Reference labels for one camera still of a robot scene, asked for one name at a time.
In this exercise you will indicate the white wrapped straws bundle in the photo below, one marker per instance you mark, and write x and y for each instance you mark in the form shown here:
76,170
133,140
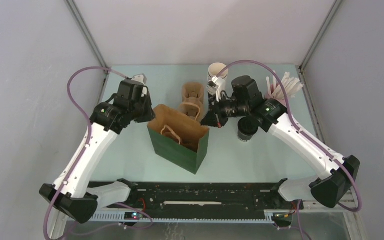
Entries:
292,85

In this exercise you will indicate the black cup lid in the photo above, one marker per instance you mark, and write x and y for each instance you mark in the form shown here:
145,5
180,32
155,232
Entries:
248,126

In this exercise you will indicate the brown pulp cup carrier stack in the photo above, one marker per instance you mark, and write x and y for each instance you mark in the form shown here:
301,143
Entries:
192,96

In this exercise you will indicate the pink straw holder cup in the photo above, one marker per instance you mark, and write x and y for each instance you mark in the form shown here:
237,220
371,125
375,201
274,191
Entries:
270,94

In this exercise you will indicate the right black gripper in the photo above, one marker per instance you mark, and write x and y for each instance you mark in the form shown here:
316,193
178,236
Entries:
214,117

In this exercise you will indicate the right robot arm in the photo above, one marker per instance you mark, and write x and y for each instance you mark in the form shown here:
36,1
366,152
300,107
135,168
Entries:
335,174

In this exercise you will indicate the black paper coffee cup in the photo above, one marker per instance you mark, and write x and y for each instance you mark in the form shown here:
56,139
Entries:
244,137

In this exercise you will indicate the stack of paper cups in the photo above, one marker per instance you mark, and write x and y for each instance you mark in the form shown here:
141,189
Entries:
218,69

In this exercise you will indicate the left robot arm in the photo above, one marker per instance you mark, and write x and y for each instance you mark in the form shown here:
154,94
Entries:
71,191

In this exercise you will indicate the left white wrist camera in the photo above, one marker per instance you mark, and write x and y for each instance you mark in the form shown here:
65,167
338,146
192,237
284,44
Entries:
141,78

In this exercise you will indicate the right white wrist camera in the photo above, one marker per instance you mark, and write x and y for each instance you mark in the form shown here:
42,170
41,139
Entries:
215,86

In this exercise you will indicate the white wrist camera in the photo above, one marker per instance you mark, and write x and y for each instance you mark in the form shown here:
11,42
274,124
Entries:
215,86
141,78

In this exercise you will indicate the green paper bag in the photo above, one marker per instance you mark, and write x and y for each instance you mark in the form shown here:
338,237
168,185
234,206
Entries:
178,138

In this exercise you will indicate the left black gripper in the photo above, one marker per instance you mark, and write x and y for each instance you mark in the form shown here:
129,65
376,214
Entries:
150,114

